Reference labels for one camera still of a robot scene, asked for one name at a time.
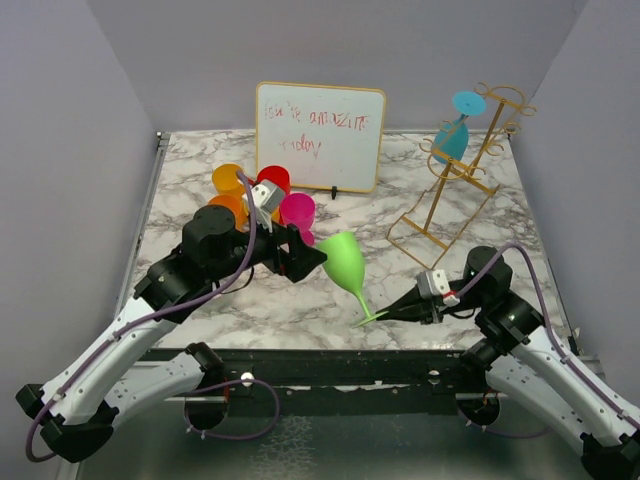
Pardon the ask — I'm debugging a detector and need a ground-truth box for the green wine glass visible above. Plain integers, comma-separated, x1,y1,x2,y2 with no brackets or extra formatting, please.
315,231,385,327

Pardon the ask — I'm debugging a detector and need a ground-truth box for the red wine glass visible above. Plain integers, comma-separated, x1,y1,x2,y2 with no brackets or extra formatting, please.
256,165,291,195

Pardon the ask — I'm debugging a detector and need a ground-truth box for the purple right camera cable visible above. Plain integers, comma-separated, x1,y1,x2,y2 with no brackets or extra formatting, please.
454,243,640,426

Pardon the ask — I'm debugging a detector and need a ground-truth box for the orange wine glass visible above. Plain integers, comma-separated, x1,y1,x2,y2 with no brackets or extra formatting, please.
208,195,248,231

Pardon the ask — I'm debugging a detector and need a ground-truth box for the pink wine glass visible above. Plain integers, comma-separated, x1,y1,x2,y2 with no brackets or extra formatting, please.
279,192,316,246

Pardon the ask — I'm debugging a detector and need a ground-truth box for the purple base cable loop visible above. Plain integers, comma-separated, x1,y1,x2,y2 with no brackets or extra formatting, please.
183,378,281,442

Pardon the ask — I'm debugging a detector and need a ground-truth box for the gold wire glass rack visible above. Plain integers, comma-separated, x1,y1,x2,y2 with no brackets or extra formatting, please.
386,82,537,268

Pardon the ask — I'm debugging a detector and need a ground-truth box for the black front mounting rail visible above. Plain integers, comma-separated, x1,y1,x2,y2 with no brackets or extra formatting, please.
164,344,501,416

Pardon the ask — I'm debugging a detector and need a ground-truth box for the teal wine glass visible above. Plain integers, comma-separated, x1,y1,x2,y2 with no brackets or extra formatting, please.
433,91,486,161

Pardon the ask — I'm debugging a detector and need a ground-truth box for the yellow framed whiteboard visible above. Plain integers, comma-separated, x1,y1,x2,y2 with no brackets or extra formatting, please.
255,82,386,193

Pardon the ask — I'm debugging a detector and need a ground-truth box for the aluminium left side rail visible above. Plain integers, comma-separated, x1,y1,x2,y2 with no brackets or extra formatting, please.
113,132,171,319

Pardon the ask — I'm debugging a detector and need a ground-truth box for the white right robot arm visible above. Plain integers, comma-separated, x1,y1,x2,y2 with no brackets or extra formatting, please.
375,246,639,479

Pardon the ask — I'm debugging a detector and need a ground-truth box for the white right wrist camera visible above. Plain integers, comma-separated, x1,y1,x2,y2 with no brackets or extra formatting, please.
416,269,460,307

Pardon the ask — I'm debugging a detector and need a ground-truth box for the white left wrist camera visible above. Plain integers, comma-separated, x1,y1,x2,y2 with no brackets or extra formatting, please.
251,180,286,233

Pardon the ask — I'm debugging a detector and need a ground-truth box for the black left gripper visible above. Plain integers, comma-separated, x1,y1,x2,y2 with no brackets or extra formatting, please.
208,208,328,283

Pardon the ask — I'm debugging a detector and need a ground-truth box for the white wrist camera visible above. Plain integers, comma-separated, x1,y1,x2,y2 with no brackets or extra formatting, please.
416,269,460,307
251,180,286,233

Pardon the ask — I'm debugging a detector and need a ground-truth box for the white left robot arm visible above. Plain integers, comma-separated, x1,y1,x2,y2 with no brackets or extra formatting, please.
16,205,327,463

